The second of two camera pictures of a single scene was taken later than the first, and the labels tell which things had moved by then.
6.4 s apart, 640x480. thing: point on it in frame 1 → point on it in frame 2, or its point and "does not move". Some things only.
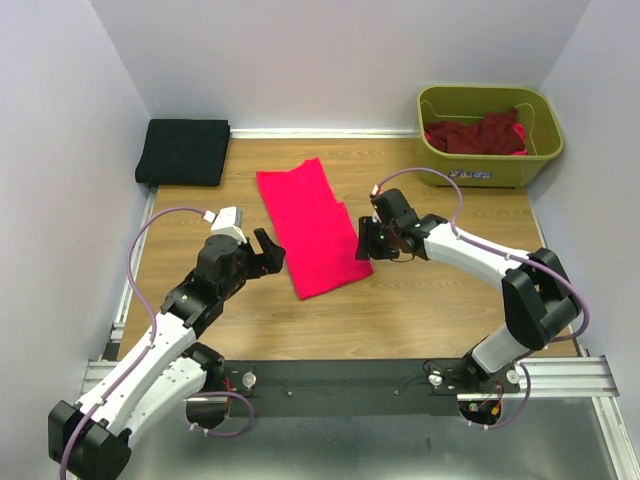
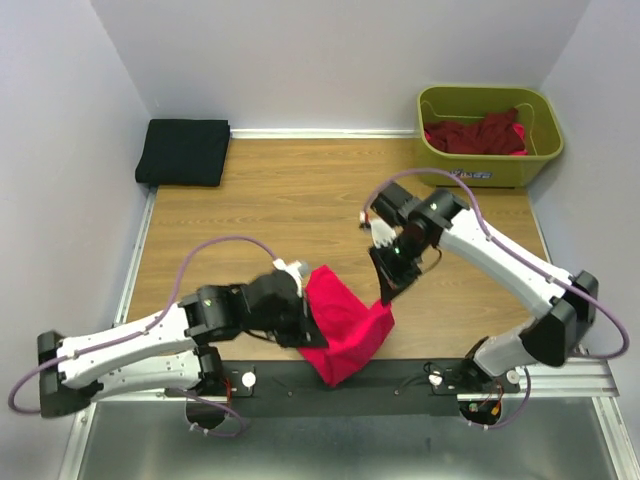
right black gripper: (366, 228) → (391, 281)
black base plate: (359, 388) does not move
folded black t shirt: (183, 152) does not move
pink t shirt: (312, 230) → (353, 331)
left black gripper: (270, 261) → (306, 332)
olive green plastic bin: (485, 137) does not move
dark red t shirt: (492, 134) does not move
